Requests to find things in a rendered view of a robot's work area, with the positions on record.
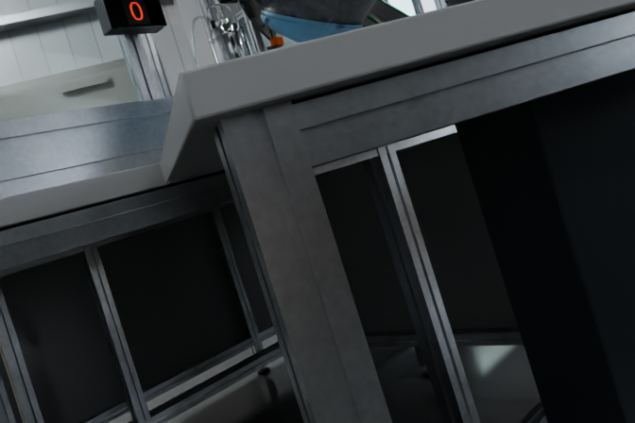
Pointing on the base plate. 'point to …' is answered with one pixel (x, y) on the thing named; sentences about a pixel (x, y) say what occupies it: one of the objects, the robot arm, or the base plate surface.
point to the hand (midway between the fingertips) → (267, 35)
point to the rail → (80, 144)
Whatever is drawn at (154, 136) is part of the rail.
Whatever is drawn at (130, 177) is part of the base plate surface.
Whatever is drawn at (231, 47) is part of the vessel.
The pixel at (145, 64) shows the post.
